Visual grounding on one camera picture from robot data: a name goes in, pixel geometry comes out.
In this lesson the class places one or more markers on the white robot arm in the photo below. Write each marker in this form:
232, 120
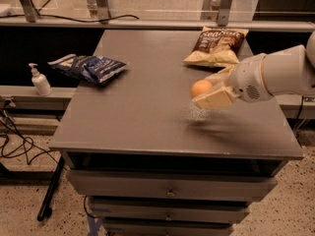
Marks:
290, 71

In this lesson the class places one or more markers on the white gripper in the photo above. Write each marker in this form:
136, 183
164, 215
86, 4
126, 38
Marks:
248, 77

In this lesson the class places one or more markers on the grey drawer cabinet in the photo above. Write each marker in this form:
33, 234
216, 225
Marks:
145, 121

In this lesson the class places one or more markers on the blue chip bag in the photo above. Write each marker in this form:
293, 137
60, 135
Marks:
93, 69

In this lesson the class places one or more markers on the middle grey drawer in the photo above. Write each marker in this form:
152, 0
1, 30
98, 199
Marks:
169, 210

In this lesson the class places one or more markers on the black metal table leg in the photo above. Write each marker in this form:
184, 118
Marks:
45, 210

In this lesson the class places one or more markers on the white pump soap bottle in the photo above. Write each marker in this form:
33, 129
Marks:
40, 81

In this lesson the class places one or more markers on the metal railing frame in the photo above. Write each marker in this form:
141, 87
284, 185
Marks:
282, 15

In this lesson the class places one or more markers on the brown chip bag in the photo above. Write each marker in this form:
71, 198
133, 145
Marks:
216, 47

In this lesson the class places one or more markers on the top grey drawer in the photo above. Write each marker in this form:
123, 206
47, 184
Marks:
171, 186

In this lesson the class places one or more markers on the orange fruit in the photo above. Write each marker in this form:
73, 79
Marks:
200, 87

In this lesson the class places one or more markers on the grey drawer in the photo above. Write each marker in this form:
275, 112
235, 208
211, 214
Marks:
171, 186
169, 210
151, 227

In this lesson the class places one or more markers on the bottom grey drawer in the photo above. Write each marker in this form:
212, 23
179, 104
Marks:
151, 227

